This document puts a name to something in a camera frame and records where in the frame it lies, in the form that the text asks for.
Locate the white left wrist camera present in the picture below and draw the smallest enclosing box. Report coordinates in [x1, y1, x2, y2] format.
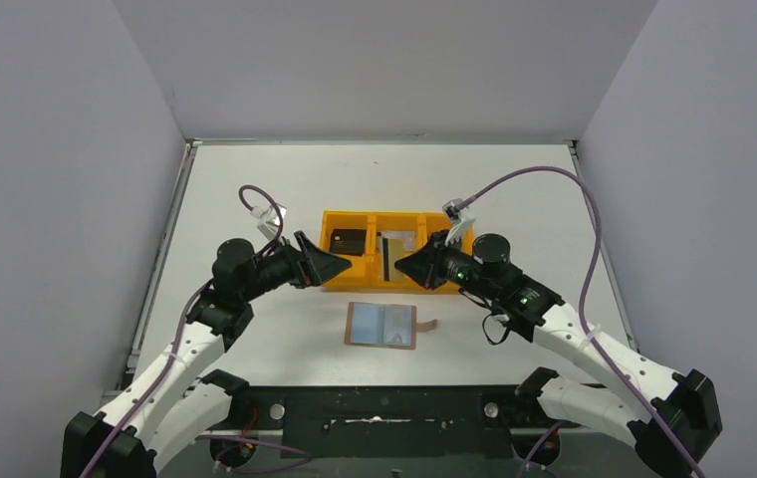
[250, 204, 287, 241]

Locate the tan leather card holder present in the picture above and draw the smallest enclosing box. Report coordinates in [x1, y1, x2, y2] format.
[344, 302, 439, 350]

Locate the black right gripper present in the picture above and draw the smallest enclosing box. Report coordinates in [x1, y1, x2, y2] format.
[396, 229, 499, 300]

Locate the yellow three-compartment plastic bin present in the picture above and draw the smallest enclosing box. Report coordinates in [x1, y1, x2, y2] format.
[321, 210, 450, 294]

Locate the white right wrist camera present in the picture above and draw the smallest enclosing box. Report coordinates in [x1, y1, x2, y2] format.
[443, 198, 476, 247]

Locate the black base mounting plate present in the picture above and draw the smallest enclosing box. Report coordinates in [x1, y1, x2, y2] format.
[207, 385, 555, 472]

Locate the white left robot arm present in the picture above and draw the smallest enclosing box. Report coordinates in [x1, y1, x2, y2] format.
[60, 231, 352, 477]

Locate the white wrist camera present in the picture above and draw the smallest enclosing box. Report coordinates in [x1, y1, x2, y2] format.
[250, 204, 287, 241]
[443, 198, 476, 247]

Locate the black card in bin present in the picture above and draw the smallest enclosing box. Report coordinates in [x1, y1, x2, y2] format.
[329, 228, 367, 257]

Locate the silver magnetic stripe card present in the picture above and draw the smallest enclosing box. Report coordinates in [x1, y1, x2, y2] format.
[380, 236, 404, 283]

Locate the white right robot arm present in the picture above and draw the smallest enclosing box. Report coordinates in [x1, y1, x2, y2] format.
[394, 231, 722, 477]

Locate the silver card in bin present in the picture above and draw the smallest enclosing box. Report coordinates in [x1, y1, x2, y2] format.
[378, 230, 416, 252]

